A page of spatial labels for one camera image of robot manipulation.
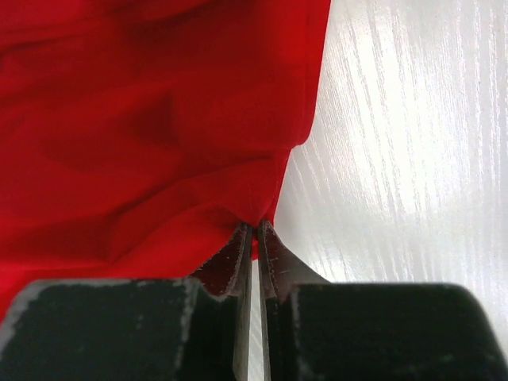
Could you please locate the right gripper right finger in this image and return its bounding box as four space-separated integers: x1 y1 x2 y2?
257 221 507 380

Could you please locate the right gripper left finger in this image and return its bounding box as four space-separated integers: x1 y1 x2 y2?
1 224 252 380

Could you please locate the bright red kungfu t-shirt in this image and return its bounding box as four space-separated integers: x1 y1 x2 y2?
1 1 330 310

